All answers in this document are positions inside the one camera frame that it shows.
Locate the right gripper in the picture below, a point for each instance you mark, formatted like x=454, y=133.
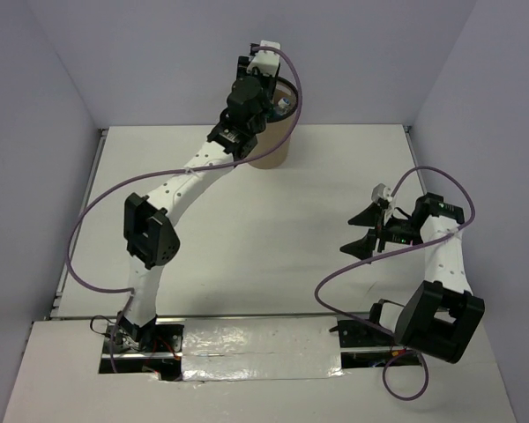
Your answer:
x=363, y=247

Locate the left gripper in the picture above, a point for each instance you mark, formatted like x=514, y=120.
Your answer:
x=269, y=79

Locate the small bottle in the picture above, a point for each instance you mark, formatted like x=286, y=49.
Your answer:
x=283, y=106

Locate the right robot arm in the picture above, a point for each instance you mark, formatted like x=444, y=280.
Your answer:
x=443, y=314

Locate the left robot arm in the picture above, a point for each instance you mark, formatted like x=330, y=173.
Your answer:
x=150, y=220

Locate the brown paper bin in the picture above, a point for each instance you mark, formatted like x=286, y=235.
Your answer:
x=276, y=129

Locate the silver foil tape sheet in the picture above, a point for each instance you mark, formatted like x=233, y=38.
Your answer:
x=260, y=349

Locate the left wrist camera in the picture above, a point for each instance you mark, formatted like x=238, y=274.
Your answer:
x=264, y=62

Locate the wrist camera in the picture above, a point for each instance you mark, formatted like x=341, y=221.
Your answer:
x=264, y=62
x=382, y=197

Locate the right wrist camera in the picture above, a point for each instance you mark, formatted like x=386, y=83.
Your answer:
x=382, y=197

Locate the aluminium rail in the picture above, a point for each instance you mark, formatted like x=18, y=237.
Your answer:
x=226, y=316

